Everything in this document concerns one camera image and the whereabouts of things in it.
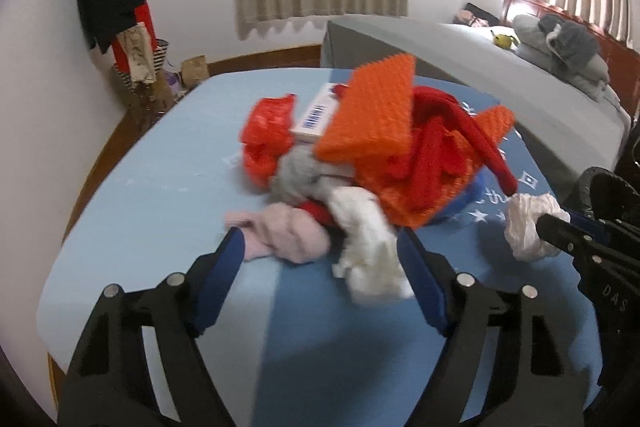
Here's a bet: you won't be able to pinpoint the white paper ball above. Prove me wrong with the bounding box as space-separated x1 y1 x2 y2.
504 193 570 262

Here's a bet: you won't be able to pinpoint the blue plastic bag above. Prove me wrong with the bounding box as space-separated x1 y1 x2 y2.
430 171 486 225

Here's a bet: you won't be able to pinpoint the white tissue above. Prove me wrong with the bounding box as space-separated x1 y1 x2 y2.
328 186 414 307

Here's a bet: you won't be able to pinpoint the pink cloth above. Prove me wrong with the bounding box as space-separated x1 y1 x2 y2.
224 202 331 265

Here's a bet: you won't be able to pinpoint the large orange foam net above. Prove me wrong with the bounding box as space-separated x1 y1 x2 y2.
314 53 416 164

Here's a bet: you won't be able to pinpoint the grey tissue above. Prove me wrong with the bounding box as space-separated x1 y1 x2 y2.
269 144 355 206

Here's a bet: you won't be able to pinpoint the red plastic bag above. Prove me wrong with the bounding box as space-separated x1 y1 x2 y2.
240 93 296 188

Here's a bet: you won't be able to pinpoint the bed with grey sheet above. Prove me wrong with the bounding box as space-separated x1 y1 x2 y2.
321 15 630 198

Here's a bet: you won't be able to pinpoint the grey folded pillows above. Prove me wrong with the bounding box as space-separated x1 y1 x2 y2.
512 14 610 102

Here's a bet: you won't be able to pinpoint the red wooden headboard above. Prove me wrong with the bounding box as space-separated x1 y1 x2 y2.
500 0 640 118

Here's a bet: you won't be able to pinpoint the dark grey blanket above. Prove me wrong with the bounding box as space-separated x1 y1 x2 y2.
538 14 601 72

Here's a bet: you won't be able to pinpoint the yellow plush toy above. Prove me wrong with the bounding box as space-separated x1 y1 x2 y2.
490 30 520 50

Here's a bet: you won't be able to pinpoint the pink black bag on bed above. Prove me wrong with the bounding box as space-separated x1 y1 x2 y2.
452 3 500 27

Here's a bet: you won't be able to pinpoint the blue tree print tablecloth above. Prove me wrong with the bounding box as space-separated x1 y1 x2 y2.
37 68 602 426

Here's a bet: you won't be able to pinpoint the white medicine box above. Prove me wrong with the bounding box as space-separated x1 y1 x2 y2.
291 82 343 143

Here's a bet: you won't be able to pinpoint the brown paper bag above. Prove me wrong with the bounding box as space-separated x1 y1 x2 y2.
180 55 209 90

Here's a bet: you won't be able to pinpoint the striped basket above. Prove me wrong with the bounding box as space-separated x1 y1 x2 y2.
114 39 169 92

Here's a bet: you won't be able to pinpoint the beige tote bag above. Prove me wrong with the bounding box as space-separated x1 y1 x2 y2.
116 22 156 86

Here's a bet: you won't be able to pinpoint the red hanging bag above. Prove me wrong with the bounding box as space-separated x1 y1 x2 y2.
112 2 158 83

